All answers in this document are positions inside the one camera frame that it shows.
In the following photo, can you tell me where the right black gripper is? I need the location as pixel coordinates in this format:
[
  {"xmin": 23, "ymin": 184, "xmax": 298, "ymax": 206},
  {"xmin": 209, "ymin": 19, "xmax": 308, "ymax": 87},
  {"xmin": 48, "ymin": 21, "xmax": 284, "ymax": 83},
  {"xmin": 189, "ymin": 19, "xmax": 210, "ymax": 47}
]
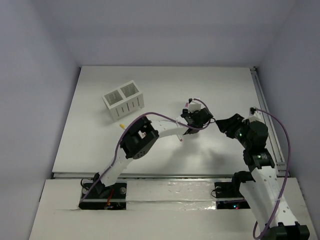
[{"xmin": 214, "ymin": 113, "xmax": 252, "ymax": 149}]

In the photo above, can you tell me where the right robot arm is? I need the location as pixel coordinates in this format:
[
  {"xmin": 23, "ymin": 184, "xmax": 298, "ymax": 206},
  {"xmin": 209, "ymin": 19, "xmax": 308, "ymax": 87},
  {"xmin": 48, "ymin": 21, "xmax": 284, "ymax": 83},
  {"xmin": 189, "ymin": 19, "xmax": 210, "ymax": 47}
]
[{"xmin": 216, "ymin": 114, "xmax": 310, "ymax": 240}]

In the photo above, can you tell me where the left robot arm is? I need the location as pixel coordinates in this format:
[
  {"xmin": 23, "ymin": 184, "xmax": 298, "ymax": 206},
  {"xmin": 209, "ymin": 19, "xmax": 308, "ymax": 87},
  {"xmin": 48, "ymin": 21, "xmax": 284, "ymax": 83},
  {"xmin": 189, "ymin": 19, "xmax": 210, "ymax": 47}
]
[{"xmin": 80, "ymin": 108, "xmax": 214, "ymax": 202}]

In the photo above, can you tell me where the white two-compartment slotted holder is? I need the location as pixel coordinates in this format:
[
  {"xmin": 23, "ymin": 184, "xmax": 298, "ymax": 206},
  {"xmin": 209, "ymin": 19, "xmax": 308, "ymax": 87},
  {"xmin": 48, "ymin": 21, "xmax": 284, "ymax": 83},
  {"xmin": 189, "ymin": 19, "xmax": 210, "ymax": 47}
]
[{"xmin": 102, "ymin": 80, "xmax": 145, "ymax": 122}]

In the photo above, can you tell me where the white foam base cover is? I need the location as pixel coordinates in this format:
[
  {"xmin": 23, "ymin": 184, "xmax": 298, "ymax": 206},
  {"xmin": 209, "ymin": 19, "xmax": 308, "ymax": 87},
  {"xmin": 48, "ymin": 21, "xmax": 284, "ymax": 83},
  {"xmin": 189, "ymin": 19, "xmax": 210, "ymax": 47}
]
[{"xmin": 30, "ymin": 179, "xmax": 256, "ymax": 240}]

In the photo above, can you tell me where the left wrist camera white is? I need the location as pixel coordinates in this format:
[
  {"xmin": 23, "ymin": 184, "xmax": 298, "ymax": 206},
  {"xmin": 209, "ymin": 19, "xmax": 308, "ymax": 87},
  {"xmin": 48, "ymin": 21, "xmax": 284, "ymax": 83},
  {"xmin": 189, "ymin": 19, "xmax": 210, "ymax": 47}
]
[{"xmin": 187, "ymin": 98, "xmax": 202, "ymax": 113}]

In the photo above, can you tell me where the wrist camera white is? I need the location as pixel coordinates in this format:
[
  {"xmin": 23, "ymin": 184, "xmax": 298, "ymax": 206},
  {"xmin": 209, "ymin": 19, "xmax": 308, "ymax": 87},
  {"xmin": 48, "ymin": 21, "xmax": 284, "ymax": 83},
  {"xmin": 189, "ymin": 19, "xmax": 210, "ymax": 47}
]
[
  {"xmin": 242, "ymin": 107, "xmax": 264, "ymax": 124},
  {"xmin": 187, "ymin": 98, "xmax": 202, "ymax": 113}
]

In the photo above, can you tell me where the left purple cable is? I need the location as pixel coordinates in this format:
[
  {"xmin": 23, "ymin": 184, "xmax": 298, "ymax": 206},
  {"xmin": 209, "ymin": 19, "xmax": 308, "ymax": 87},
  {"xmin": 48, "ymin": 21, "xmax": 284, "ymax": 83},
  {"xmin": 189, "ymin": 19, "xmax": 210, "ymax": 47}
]
[{"xmin": 79, "ymin": 98, "xmax": 208, "ymax": 205}]

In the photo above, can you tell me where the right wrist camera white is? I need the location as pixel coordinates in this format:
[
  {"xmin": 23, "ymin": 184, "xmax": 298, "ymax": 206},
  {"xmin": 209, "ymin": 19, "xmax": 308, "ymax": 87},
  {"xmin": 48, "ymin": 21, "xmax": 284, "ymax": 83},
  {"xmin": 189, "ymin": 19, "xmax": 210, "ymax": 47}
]
[{"xmin": 242, "ymin": 107, "xmax": 264, "ymax": 124}]

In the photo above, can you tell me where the aluminium rail right edge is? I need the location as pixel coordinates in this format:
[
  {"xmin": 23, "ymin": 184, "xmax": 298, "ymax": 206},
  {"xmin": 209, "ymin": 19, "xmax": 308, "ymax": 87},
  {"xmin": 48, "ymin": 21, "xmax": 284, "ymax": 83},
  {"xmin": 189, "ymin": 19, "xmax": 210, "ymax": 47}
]
[{"xmin": 250, "ymin": 67, "xmax": 287, "ymax": 177}]

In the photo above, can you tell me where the aluminium rail edge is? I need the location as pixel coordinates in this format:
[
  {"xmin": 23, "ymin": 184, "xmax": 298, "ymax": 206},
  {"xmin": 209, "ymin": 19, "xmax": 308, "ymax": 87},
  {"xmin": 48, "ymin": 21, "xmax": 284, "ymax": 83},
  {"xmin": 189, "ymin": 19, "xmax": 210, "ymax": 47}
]
[
  {"xmin": 51, "ymin": 172, "xmax": 234, "ymax": 179},
  {"xmin": 250, "ymin": 67, "xmax": 287, "ymax": 177}
]

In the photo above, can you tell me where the aluminium rail front edge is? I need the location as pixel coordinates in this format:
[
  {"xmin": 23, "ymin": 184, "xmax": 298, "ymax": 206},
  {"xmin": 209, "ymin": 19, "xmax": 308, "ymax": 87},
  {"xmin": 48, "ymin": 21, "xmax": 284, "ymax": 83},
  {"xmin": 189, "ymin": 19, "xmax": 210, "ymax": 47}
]
[{"xmin": 51, "ymin": 172, "xmax": 234, "ymax": 179}]

